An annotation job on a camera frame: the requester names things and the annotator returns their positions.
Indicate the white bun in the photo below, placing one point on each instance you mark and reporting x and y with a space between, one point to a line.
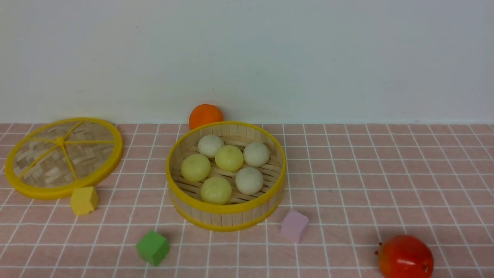
209 145
249 181
256 154

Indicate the red pomegranate fruit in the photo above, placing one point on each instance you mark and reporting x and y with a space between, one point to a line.
405 256

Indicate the yellow foam cube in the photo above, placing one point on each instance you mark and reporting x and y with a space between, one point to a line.
84 200

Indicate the yellow bamboo steamer tray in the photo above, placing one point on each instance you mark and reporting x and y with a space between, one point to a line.
242 211

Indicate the pink checkered tablecloth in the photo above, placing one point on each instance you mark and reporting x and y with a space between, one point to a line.
358 185

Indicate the orange fruit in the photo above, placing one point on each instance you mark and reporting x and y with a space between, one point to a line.
204 114

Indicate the green foam cube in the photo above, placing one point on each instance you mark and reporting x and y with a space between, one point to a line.
153 248

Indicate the yellow bun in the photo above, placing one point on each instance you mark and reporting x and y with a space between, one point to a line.
216 190
229 158
195 167

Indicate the yellow bamboo steamer lid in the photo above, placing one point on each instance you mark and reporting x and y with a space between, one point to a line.
57 158

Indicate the pink foam cube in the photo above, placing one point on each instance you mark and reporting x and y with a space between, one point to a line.
294 226

